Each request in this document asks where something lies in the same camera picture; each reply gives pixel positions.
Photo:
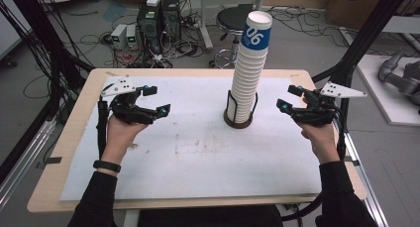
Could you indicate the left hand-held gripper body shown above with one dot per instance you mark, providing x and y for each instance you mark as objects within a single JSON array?
[{"x": 127, "y": 109}]

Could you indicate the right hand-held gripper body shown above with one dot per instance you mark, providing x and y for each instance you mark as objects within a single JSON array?
[{"x": 317, "y": 109}]

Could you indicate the stack of white paper cups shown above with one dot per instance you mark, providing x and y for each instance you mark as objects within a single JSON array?
[{"x": 251, "y": 65}]

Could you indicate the person's left hand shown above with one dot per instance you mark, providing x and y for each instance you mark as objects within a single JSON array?
[{"x": 117, "y": 137}]

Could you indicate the person's right hand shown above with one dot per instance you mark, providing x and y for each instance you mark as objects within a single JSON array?
[{"x": 322, "y": 139}]

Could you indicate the white foam mat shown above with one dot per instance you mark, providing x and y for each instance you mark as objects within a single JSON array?
[{"x": 191, "y": 154}]

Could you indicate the light wooden table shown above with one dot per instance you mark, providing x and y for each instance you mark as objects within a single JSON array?
[{"x": 76, "y": 121}]

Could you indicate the white bench power supply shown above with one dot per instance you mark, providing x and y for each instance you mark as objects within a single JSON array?
[
  {"x": 119, "y": 35},
  {"x": 132, "y": 37}
]

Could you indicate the black wristband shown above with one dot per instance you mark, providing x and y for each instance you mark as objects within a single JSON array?
[{"x": 107, "y": 166}]

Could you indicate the black computer tower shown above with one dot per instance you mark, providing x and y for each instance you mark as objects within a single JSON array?
[
  {"x": 171, "y": 17},
  {"x": 150, "y": 28}
]

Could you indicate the black tape strip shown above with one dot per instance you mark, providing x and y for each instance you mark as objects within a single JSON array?
[
  {"x": 354, "y": 161},
  {"x": 52, "y": 160}
]

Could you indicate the white floor platform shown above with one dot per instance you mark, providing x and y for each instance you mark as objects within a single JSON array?
[{"x": 379, "y": 98}]

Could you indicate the grey metal table leg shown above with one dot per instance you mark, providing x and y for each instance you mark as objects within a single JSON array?
[{"x": 206, "y": 32}]

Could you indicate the black round stool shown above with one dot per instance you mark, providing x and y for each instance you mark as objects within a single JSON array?
[{"x": 232, "y": 19}]

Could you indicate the brown cardboard box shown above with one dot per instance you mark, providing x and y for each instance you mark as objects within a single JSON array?
[{"x": 363, "y": 5}]

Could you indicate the black metal frame post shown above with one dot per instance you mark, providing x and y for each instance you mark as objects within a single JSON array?
[{"x": 369, "y": 32}]

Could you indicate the aluminium rail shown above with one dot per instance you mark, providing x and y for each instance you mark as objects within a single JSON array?
[
  {"x": 26, "y": 154},
  {"x": 369, "y": 194}
]

